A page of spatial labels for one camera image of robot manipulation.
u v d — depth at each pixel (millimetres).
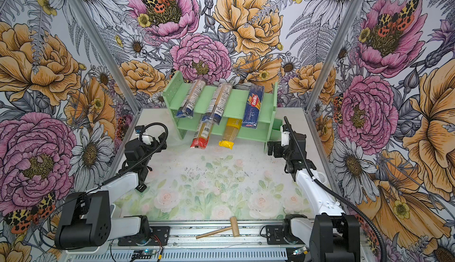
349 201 440
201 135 885
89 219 425
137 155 676
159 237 736
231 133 894
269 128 826
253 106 794
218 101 831
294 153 641
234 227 754
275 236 738
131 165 688
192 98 845
